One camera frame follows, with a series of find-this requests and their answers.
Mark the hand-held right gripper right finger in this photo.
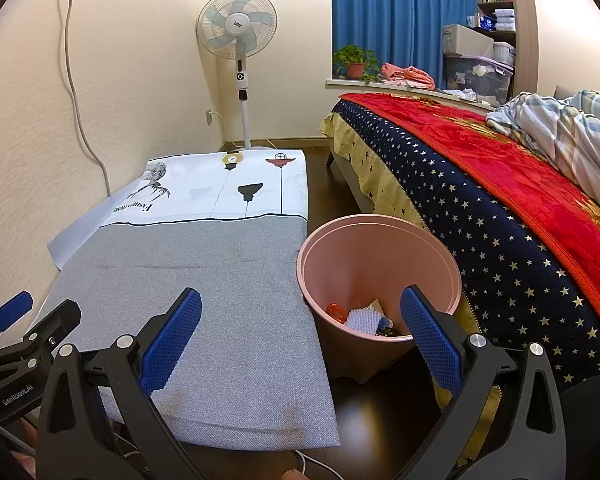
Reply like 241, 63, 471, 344
399, 285, 567, 480

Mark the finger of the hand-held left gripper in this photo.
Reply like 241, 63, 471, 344
9, 300, 83, 357
0, 290, 34, 342

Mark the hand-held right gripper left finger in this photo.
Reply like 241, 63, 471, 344
34, 287, 203, 480

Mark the purple foam sheet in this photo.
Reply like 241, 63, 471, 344
344, 299, 393, 336

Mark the pink plastic bin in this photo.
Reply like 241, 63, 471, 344
296, 214, 463, 386

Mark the white paper sheet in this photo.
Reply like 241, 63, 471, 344
47, 195, 146, 268

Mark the grey white printed cloth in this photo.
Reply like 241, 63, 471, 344
30, 149, 342, 448

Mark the navy star-print bedspread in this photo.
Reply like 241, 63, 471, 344
317, 92, 600, 461

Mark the red blanket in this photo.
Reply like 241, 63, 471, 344
339, 91, 600, 321

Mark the striped duvet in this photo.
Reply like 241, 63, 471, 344
485, 90, 600, 191

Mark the pink folded cloth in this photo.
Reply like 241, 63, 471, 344
379, 62, 437, 91

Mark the clear storage box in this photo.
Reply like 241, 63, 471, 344
442, 52, 516, 106

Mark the white window sill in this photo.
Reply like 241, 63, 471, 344
325, 77, 501, 111

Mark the potted green plant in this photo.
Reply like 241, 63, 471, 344
332, 45, 381, 83

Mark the white lidded container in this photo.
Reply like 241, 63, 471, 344
492, 41, 517, 67

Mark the grey box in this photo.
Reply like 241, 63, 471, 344
442, 23, 496, 58

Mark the white standing fan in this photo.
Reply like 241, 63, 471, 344
196, 0, 281, 153

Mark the blue curtain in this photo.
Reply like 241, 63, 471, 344
330, 0, 481, 91

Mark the wooden bookshelf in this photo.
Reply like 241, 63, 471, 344
472, 0, 518, 66

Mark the white power cable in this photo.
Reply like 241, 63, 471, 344
294, 449, 348, 480

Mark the grey wall cable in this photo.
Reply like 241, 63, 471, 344
62, 0, 113, 198

